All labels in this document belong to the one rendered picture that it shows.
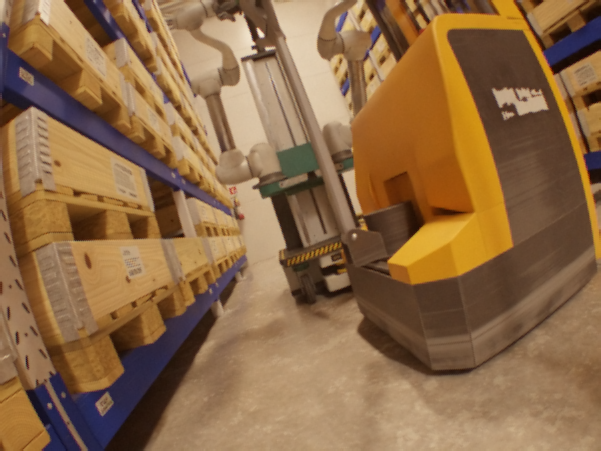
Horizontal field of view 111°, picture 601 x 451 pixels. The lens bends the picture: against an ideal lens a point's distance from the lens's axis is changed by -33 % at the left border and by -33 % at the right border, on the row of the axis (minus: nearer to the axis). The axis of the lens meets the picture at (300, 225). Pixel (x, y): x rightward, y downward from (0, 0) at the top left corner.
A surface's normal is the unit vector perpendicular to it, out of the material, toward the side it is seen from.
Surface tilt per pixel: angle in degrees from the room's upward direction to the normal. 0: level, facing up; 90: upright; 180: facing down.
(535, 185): 90
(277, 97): 90
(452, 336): 90
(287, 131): 90
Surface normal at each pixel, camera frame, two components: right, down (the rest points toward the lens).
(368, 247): 0.11, -0.03
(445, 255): -0.59, 0.21
